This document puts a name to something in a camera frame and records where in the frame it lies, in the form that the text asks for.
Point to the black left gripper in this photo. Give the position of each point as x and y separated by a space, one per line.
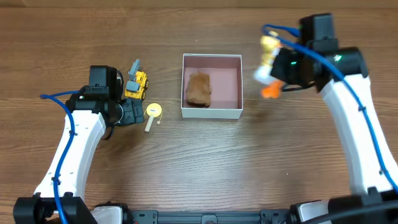
132 111

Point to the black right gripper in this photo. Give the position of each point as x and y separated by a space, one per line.
280 66

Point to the yellow toy construction truck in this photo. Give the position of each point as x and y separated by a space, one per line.
137 83

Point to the yellow wooden rattle drum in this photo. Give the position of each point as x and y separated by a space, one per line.
153 110

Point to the white yellow plush duck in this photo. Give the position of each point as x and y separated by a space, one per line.
271 47

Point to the brown plush toy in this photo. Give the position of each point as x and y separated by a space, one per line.
199 90

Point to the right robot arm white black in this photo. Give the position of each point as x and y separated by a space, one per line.
341 77

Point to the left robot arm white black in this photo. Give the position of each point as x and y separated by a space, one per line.
92 113

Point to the white cardboard box pink inside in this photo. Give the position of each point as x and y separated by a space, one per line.
226 81

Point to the black mounting rail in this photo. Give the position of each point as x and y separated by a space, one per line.
230 217

